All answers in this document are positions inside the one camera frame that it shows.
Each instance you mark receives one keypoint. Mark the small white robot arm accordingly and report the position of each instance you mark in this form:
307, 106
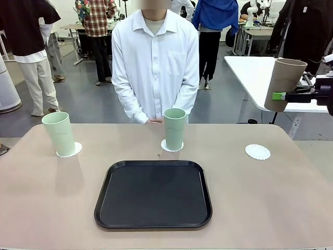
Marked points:
251, 13

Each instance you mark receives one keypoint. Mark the person in blue jacket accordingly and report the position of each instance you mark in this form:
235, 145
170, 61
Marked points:
216, 13

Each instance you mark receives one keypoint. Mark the white socket box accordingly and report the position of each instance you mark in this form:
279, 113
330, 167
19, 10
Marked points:
297, 125

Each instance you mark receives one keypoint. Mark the person's left hand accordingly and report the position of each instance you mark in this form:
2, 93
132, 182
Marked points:
160, 120

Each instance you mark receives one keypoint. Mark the person in black jacket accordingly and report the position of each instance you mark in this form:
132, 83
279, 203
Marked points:
307, 26

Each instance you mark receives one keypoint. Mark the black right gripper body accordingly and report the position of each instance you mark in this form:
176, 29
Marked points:
325, 93

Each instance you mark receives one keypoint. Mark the white scalloped coaster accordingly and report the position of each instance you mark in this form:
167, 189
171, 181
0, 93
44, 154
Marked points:
163, 145
257, 152
78, 148

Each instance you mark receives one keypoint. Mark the white cylindrical air purifier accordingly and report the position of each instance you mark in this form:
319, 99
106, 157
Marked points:
6, 91

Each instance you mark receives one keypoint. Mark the grey desk with white legs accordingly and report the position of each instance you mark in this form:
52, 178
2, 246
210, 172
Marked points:
72, 26

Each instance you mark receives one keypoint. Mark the white framed work desk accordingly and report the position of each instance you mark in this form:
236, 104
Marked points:
257, 28

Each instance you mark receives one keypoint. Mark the person's right hand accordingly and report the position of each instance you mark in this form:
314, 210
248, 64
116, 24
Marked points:
153, 121

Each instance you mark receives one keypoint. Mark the brown tall cup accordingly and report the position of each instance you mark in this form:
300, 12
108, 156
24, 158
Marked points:
283, 78

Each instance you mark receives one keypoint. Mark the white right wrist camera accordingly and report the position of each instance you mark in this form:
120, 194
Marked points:
329, 58

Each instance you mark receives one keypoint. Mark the light green tall cup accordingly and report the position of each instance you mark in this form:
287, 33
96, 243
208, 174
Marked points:
174, 130
58, 132

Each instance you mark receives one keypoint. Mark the person in floral shirt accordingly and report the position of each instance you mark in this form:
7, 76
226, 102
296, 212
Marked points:
82, 9

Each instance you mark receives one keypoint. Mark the person in white shirt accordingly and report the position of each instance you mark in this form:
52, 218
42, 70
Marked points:
156, 65

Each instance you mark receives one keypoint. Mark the white rounded table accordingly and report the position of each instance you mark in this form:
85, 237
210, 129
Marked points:
249, 73

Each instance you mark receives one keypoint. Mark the black plastic tray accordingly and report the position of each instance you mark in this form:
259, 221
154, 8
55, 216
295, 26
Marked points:
156, 198

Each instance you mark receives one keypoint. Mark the person in grey trousers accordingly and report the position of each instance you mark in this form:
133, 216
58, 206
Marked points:
56, 52

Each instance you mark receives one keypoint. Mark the person in black top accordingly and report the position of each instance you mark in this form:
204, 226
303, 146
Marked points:
26, 26

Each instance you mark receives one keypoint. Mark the person's right forearm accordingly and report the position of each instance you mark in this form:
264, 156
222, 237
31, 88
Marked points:
130, 106

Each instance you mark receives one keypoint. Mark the person's left forearm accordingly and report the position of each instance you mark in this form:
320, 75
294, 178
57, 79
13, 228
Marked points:
186, 99

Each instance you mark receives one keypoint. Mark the person in plaid shirt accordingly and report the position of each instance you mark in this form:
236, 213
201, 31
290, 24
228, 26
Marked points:
97, 20

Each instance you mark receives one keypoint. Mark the black stand pole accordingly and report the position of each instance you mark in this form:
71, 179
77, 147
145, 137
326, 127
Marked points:
283, 36

